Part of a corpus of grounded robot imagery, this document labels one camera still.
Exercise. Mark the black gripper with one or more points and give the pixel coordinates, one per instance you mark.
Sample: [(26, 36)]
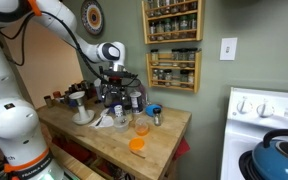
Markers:
[(115, 85)]

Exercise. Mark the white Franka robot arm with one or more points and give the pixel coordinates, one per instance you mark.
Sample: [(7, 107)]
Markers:
[(10, 120)]

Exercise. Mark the black and white canister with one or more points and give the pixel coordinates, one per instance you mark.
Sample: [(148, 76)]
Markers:
[(136, 103)]

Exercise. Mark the clear plastic bag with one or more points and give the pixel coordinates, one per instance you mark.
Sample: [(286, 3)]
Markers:
[(140, 88)]

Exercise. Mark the white paper napkin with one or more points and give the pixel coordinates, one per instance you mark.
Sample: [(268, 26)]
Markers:
[(106, 123)]

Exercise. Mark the white pillar mill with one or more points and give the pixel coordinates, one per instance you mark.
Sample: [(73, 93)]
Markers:
[(80, 103)]

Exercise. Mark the blue round container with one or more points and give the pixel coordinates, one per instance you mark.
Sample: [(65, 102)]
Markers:
[(151, 110)]

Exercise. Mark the clear cup with orange liquid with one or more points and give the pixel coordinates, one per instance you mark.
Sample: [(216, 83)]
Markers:
[(142, 128)]

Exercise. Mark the glass spice jar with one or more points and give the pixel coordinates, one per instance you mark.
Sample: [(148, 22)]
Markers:
[(192, 22), (154, 57), (183, 57), (175, 55), (155, 76), (184, 79), (168, 26), (168, 77), (184, 24), (153, 28), (160, 27), (192, 55)]

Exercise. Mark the glass shaker with black cap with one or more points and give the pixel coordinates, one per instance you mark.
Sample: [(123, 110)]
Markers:
[(157, 117)]

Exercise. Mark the small wooden spice rack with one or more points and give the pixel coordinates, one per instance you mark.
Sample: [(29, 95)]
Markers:
[(174, 87)]

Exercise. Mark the orange lid jar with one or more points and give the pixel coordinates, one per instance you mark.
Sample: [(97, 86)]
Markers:
[(57, 95)]

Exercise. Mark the black lid spice jar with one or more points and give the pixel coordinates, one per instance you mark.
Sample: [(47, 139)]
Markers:
[(48, 101)]

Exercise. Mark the large wooden spice rack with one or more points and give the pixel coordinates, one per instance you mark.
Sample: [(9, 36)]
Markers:
[(174, 40)]

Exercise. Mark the red cloth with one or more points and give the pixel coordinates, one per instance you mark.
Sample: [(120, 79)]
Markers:
[(182, 149)]

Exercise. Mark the white stove knob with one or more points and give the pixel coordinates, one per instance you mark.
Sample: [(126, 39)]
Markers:
[(265, 109), (244, 106)]

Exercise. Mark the white electric stove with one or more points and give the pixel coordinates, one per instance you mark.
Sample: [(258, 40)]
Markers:
[(250, 133)]

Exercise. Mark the black stove burner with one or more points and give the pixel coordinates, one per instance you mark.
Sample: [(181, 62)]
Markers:
[(245, 165)]

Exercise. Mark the blue kettle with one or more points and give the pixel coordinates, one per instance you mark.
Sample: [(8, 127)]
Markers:
[(277, 163)]

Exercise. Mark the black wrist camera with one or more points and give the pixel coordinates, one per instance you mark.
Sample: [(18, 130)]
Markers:
[(115, 72)]

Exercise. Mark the decorative wall plate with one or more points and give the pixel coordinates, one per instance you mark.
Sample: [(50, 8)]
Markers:
[(92, 16)]

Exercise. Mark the white light switch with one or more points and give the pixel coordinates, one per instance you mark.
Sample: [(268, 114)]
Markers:
[(228, 49)]

